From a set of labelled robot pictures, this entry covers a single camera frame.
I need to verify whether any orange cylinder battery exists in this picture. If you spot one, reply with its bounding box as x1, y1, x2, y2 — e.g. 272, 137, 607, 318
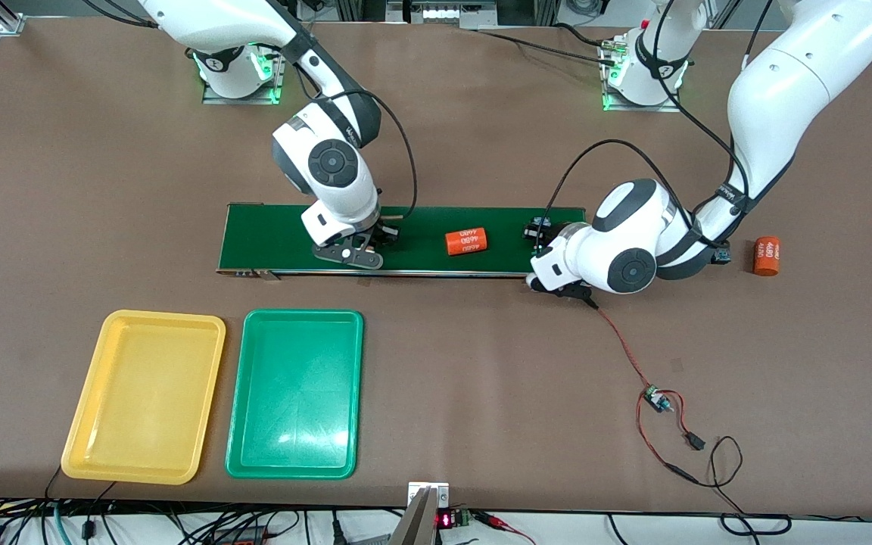
753, 237, 781, 277
445, 227, 489, 257

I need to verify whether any green conveyor belt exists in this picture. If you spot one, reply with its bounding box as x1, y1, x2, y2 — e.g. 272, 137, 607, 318
216, 203, 594, 293

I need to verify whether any green plastic tray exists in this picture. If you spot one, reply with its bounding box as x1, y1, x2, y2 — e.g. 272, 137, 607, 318
225, 309, 365, 480

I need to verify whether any lit metal equipment unit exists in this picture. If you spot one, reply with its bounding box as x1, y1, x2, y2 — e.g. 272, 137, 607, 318
387, 0, 497, 30

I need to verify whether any yellow plastic tray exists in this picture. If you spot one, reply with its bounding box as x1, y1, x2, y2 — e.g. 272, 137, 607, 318
61, 309, 226, 485

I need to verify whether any red clip lead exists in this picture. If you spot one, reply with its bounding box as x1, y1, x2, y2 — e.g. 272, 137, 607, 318
474, 511, 539, 545

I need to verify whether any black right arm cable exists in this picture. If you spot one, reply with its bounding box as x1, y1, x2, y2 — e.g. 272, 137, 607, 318
315, 87, 419, 222

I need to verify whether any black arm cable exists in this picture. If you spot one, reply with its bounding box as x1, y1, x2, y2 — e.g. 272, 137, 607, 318
546, 0, 755, 228
315, 87, 419, 222

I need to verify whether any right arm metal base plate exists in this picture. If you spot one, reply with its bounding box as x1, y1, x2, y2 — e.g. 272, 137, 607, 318
201, 45, 289, 105

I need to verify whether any black cable across table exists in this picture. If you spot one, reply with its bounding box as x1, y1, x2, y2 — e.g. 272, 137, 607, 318
474, 21, 622, 69

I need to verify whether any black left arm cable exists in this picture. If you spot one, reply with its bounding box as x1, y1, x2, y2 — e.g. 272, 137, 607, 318
546, 0, 755, 228

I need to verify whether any red and black wire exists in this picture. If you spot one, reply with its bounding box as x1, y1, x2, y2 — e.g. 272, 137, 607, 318
587, 299, 709, 485

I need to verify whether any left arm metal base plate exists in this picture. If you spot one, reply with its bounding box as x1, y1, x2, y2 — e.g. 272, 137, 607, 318
601, 38, 683, 113

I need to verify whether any tangle of black cables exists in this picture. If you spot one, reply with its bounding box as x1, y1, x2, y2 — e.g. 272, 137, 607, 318
0, 496, 406, 545

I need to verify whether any teal cable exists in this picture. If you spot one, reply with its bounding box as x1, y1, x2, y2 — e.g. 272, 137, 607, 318
50, 503, 73, 545

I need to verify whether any thin black looped cable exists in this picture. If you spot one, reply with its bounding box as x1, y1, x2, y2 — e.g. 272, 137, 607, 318
708, 435, 793, 537

